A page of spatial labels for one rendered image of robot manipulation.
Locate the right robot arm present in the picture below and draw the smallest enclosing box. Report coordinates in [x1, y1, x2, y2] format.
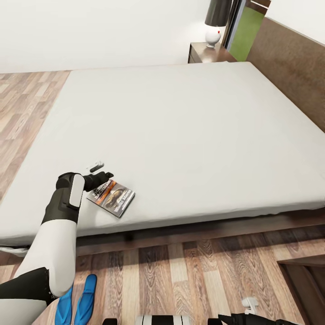
[218, 297, 303, 325]

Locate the sandal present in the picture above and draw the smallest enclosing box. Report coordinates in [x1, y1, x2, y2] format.
[74, 274, 97, 325]
[55, 288, 73, 325]

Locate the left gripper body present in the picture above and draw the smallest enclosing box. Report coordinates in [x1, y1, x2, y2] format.
[84, 172, 108, 192]

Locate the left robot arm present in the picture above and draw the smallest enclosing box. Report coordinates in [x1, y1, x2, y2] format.
[0, 161, 114, 325]

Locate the hardback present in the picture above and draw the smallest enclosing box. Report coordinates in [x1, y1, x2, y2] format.
[86, 179, 135, 218]

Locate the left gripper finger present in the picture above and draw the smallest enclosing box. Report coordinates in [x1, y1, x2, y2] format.
[106, 172, 114, 179]

